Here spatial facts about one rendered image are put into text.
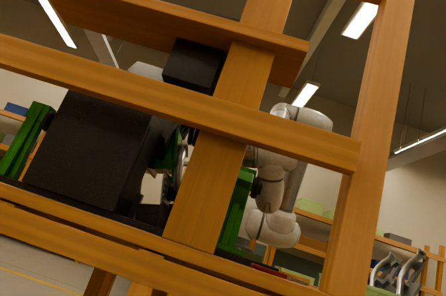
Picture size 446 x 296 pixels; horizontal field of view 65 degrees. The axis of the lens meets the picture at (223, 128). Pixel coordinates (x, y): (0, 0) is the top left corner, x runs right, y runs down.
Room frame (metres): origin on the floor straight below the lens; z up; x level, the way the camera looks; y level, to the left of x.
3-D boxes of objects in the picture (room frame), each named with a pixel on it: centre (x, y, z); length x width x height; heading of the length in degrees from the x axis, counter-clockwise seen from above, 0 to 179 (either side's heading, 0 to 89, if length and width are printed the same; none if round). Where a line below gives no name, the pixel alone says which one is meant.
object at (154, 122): (1.18, 0.37, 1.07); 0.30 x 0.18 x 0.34; 84
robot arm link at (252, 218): (1.97, -0.27, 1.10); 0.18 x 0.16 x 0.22; 83
